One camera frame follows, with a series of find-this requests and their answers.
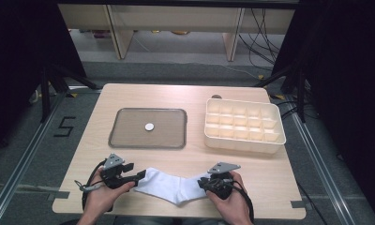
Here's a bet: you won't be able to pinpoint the grey mesh tray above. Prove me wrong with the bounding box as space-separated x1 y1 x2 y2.
108 107 188 150

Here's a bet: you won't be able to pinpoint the white sock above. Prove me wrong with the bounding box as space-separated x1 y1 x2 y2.
134 167 212 206

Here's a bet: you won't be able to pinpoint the cream divided organizer box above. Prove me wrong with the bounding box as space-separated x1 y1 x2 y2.
203 97 287 155

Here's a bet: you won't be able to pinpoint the person's right hand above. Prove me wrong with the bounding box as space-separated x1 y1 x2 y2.
205 170 253 221

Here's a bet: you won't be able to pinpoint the person's blue jeans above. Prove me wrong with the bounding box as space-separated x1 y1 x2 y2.
59 216 219 225

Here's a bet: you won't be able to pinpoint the bundle of black cables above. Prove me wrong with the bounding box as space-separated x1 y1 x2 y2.
237 7 287 72

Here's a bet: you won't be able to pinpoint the beige wooden desk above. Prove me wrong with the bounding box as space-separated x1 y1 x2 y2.
57 3 296 62

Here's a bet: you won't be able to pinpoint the grey cable plug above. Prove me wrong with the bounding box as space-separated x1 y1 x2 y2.
74 179 105 192

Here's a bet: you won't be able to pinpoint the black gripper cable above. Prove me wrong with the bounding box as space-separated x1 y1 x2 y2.
81 158 106 214
229 179 256 224

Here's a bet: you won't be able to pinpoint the aluminium floor rail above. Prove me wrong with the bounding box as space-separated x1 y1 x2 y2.
0 90 68 225
282 93 356 225

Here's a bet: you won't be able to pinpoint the person's left hand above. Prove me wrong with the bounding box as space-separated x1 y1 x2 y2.
82 181 136 219

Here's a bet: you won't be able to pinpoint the black curtain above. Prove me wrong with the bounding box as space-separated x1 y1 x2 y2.
0 0 87 158
271 0 375 217

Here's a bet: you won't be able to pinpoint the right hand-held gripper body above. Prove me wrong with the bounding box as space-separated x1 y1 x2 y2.
206 161 242 201

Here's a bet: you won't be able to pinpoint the black metal stand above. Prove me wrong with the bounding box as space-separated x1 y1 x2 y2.
39 64 99 124
253 64 308 124

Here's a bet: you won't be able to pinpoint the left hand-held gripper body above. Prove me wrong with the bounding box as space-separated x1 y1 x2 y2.
100 153 137 190

